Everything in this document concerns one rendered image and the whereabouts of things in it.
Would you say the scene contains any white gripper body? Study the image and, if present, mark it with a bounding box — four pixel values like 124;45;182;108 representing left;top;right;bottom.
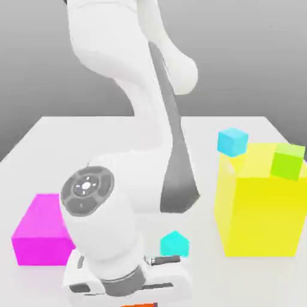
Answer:
71;261;193;307

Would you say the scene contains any small cyan cube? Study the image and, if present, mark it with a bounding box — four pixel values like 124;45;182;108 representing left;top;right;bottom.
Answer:
159;230;191;258

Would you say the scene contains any small orange cube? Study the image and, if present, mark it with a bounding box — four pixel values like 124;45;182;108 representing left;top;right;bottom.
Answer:
119;302;158;307

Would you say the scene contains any small blue cube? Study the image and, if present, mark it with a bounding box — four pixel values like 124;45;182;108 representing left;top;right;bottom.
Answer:
217;127;249;158

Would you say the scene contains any small green cube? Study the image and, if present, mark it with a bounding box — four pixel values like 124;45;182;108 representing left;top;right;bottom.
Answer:
270;143;306;182

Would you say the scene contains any large yellow box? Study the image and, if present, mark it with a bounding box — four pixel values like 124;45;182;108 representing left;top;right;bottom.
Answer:
213;143;307;258

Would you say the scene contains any large magenta box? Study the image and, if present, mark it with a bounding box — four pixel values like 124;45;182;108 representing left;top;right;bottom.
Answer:
10;193;77;267

